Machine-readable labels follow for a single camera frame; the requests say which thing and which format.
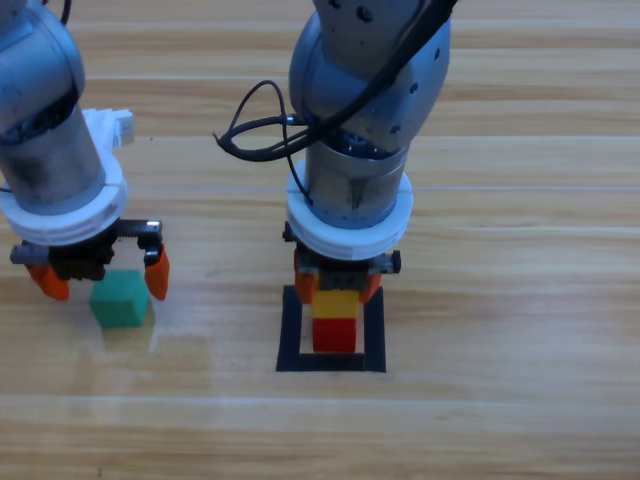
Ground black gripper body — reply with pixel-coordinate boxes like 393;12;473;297
10;218;164;281
282;222;403;294

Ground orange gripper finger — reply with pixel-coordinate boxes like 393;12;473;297
143;243;171;303
25;263;71;303
357;272;384;304
293;268;322;305

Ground yellow wooden block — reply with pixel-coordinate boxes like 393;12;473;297
310;290;362;321

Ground green wooden block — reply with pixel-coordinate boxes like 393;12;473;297
89;269;151;329

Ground red wooden block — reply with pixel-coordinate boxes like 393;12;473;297
311;317;359;354

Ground black tape square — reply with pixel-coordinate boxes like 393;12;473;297
275;284;388;374

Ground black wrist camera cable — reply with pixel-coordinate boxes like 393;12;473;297
212;79;321;206

